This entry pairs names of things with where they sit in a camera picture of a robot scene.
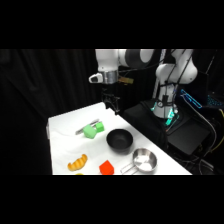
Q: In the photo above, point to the red cube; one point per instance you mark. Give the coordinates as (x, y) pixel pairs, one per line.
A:
(106, 167)

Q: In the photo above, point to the black bowl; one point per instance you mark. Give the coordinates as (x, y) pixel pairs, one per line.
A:
(119, 139)

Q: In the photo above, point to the small green cube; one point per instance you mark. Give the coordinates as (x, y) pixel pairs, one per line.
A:
(99, 126)

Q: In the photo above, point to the large green block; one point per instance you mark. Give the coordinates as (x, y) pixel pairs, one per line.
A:
(89, 131)

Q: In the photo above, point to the orange toy croissant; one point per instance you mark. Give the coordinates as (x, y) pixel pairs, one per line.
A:
(77, 162)

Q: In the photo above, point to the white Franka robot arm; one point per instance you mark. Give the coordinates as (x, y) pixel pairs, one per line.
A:
(107, 60)

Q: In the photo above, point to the tan wrist-mounted block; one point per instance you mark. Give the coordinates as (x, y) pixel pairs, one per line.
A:
(126, 80)

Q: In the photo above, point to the small yellow object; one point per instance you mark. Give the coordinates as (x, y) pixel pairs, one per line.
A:
(79, 173)

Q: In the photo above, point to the device with blue light strip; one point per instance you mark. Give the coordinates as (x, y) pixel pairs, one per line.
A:
(191, 98)

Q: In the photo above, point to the black robot stand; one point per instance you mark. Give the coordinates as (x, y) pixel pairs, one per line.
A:
(188, 135)

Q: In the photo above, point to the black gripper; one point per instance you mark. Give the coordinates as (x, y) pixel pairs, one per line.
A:
(109, 93)

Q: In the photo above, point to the blue lit keyboard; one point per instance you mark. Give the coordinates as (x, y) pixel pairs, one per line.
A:
(215, 101)

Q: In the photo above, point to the small steel saucepan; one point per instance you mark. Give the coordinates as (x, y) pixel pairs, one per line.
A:
(144, 161)

